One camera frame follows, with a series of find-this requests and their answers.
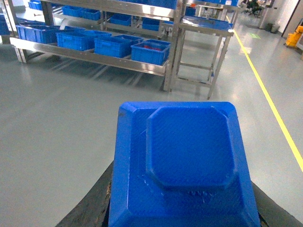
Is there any blue block part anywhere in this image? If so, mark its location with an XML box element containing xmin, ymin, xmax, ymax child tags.
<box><xmin>109</xmin><ymin>102</ymin><xmax>260</xmax><ymax>227</ymax></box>

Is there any steel flow rack shelf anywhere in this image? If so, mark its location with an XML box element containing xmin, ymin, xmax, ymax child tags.
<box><xmin>0</xmin><ymin>0</ymin><xmax>187</xmax><ymax>92</ymax></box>

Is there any blue bin with red parts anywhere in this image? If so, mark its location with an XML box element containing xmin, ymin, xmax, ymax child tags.
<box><xmin>131</xmin><ymin>41</ymin><xmax>170</xmax><ymax>66</ymax></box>

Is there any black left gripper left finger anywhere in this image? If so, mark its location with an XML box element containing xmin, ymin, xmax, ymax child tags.
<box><xmin>57</xmin><ymin>163</ymin><xmax>114</xmax><ymax>227</ymax></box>

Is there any blue target bin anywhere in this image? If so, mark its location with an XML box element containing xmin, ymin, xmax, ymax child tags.
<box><xmin>94</xmin><ymin>35</ymin><xmax>144</xmax><ymax>58</ymax></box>

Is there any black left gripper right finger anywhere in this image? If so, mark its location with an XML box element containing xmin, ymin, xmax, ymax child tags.
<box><xmin>251</xmin><ymin>182</ymin><xmax>303</xmax><ymax>227</ymax></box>

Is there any yellow mop bucket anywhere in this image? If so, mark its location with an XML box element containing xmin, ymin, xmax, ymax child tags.
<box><xmin>285</xmin><ymin>26</ymin><xmax>303</xmax><ymax>50</ymax></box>

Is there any stainless steel table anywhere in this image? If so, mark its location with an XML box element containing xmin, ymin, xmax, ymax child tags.
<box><xmin>172</xmin><ymin>16</ymin><xmax>234</xmax><ymax>99</ymax></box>

